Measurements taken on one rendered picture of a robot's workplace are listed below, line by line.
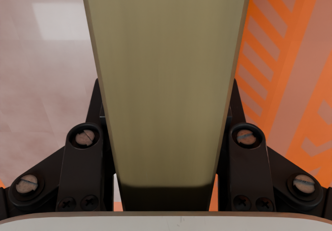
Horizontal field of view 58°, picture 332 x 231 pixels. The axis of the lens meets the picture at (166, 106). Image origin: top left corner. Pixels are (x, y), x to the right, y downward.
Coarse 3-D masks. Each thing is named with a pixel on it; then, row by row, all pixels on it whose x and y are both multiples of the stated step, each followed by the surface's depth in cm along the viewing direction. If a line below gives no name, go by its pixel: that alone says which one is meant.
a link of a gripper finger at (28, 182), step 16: (96, 80) 12; (96, 96) 12; (96, 112) 11; (48, 160) 10; (112, 160) 10; (32, 176) 9; (48, 176) 9; (16, 192) 9; (32, 192) 9; (48, 192) 9; (32, 208) 9
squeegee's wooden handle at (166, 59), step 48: (96, 0) 5; (144, 0) 5; (192, 0) 5; (240, 0) 5; (96, 48) 6; (144, 48) 5; (192, 48) 5; (144, 96) 6; (192, 96) 6; (144, 144) 7; (192, 144) 7; (144, 192) 9; (192, 192) 9
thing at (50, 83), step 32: (0, 64) 18; (32, 64) 18; (64, 64) 18; (0, 96) 19; (32, 96) 19; (64, 96) 19; (0, 128) 21; (32, 128) 21; (64, 128) 21; (0, 160) 24; (32, 160) 24
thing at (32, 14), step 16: (0, 0) 15; (16, 0) 15; (32, 0) 15; (48, 0) 15; (64, 0) 15; (80, 0) 15; (0, 16) 16; (16, 16) 16; (32, 16) 16; (48, 16) 16; (64, 16) 16; (80, 16) 16; (0, 32) 16; (16, 32) 16; (32, 32) 16; (48, 32) 16; (64, 32) 16; (80, 32) 16
